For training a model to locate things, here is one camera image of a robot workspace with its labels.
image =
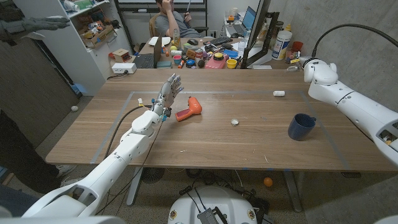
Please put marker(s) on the white canister with blue label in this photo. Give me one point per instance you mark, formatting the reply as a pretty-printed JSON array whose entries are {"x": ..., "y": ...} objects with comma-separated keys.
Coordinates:
[{"x": 281, "y": 45}]

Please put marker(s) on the standing person in dark trousers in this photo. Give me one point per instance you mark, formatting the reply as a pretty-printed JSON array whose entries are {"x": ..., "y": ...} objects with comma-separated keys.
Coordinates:
[{"x": 18, "y": 155}]

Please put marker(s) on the round black fan grille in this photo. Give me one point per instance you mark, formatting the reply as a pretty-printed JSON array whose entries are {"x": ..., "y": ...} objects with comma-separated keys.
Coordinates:
[{"x": 152, "y": 175}]

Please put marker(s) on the black open laptop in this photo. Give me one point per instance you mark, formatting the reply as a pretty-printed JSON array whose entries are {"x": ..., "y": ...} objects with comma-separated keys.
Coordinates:
[{"x": 146, "y": 60}]

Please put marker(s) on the teal box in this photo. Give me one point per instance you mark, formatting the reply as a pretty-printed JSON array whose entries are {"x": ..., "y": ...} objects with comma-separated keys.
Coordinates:
[{"x": 163, "y": 64}]

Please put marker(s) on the white plate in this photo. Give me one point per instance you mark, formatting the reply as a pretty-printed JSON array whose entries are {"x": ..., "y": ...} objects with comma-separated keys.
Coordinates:
[{"x": 157, "y": 41}]

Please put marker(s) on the black keyboard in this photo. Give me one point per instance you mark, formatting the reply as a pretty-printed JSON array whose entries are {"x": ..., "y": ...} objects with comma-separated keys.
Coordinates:
[{"x": 220, "y": 40}]

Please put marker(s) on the white shelf unit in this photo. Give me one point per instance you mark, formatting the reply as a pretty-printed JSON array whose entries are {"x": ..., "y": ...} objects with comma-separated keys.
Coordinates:
[{"x": 65, "y": 56}]

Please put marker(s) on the black monitor on stand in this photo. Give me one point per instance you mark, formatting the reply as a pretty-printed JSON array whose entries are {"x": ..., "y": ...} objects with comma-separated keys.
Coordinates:
[{"x": 256, "y": 28}]

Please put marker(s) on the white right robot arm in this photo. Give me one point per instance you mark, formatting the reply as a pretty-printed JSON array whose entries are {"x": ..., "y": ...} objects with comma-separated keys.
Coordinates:
[{"x": 357, "y": 105}]

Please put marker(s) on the seated person in grey shirt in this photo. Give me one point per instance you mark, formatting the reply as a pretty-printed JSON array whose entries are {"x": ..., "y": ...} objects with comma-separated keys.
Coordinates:
[{"x": 177, "y": 26}]

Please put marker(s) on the white ball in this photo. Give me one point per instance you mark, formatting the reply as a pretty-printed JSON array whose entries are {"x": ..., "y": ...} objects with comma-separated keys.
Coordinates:
[{"x": 74, "y": 108}]

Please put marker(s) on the orange electric screwdriver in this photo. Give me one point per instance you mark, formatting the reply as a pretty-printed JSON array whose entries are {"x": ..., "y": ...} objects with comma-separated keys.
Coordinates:
[{"x": 190, "y": 110}]

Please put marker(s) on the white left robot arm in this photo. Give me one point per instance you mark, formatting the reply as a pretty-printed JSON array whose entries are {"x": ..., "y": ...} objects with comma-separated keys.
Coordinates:
[{"x": 133, "y": 144}]

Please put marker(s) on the dark blue cup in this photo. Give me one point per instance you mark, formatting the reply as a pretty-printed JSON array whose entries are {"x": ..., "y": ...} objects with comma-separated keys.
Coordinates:
[{"x": 298, "y": 129}]

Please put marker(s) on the yellow bowl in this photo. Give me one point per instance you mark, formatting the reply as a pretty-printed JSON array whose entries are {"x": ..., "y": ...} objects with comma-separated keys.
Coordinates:
[{"x": 231, "y": 64}]

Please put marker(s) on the clear glass cup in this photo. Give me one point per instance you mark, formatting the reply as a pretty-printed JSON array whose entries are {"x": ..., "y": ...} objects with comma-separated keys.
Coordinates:
[{"x": 290, "y": 56}]

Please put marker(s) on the small wooden box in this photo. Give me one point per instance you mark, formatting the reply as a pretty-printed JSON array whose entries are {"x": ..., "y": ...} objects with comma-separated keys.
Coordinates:
[{"x": 121, "y": 55}]

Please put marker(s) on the white bandage roll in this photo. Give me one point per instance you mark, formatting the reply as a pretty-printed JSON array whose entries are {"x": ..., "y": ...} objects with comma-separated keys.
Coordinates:
[{"x": 279, "y": 93}]

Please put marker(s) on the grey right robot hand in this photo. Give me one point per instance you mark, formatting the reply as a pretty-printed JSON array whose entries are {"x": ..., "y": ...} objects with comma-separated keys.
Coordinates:
[{"x": 293, "y": 69}]

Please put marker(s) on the orange ball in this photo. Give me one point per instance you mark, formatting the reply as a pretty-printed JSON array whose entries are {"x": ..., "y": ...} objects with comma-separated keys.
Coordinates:
[{"x": 268, "y": 182}]

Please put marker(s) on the white table leg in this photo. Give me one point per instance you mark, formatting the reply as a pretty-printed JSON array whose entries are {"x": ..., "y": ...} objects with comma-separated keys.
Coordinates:
[
  {"x": 135, "y": 186},
  {"x": 293, "y": 191}
]

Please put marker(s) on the laptop with blue screen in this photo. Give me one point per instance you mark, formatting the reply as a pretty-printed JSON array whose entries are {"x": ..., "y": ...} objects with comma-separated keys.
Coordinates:
[{"x": 247, "y": 20}]

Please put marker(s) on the cardboard box with toys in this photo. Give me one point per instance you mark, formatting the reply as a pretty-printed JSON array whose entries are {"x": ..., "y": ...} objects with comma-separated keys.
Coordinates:
[{"x": 99, "y": 37}]

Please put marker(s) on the red cup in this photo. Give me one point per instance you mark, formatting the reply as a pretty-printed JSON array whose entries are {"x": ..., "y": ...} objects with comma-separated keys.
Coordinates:
[{"x": 297, "y": 46}]

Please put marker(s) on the white power strip box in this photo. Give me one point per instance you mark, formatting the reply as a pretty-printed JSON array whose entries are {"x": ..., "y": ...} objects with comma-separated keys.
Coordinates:
[{"x": 123, "y": 68}]

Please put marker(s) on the pink box with yellow button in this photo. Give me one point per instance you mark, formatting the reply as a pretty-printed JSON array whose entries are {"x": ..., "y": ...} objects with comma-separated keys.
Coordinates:
[{"x": 216, "y": 62}]

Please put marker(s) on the black finned module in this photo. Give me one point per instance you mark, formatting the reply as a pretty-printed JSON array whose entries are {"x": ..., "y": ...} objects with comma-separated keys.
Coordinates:
[{"x": 210, "y": 216}]

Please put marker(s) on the small round metal cap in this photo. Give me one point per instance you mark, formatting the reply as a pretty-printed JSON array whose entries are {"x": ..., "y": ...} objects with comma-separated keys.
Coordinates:
[{"x": 234, "y": 122}]

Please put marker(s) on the black computer mouse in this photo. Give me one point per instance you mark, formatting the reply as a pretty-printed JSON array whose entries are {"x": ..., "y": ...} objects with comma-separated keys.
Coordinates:
[{"x": 192, "y": 42}]

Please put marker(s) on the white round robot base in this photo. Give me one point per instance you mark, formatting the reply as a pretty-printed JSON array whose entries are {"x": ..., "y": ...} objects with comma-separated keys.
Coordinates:
[{"x": 214, "y": 199}]

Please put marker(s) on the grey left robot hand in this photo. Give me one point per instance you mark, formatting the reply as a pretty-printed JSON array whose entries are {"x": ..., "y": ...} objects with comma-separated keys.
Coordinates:
[{"x": 166, "y": 98}]

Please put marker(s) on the wooden chair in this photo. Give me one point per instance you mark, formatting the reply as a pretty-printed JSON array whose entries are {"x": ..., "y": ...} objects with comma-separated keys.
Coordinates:
[{"x": 152, "y": 26}]

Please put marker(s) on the clear drink bottle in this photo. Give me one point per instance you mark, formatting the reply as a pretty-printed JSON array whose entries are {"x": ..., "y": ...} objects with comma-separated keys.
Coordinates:
[{"x": 176, "y": 40}]

